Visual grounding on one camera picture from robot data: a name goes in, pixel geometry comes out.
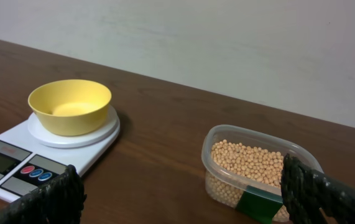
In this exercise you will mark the pile of dried soybeans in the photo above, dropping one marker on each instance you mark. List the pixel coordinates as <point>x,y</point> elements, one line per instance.
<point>253,163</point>

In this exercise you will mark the white digital kitchen scale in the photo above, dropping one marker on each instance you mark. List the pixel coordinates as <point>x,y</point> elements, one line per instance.
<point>31,156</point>

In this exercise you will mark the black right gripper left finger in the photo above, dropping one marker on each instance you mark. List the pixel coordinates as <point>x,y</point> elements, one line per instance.
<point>59,201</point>

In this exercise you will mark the clear plastic bean container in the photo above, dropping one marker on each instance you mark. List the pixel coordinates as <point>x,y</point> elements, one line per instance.
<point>251,138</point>

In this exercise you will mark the yellow plastic bowl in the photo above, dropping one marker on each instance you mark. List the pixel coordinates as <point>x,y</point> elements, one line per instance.
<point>71,107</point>

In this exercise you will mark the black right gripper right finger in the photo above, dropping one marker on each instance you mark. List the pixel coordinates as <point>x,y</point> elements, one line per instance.
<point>310,196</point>

